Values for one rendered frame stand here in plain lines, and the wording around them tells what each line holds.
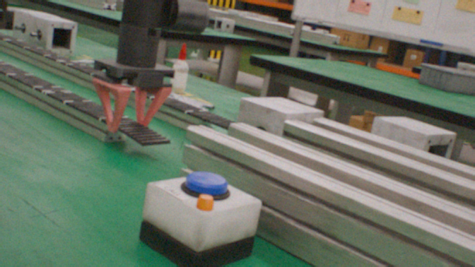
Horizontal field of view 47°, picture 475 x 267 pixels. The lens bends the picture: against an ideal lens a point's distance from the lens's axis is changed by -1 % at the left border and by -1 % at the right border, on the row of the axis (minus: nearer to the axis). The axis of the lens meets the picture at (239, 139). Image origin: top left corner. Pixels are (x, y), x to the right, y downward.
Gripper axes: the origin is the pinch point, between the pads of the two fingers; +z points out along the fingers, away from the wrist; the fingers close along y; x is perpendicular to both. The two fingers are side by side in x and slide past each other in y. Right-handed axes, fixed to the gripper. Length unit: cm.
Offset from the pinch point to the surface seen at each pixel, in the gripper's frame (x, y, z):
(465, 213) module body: -48.3, 2.7, -5.0
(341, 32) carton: 213, 395, -9
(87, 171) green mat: -7.6, -11.3, 3.2
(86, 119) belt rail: 7.6, -2.1, 1.0
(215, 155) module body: -21.8, -4.0, -2.8
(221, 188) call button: -31.6, -13.2, -3.6
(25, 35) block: 90, 29, 0
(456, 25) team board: 67, 286, -30
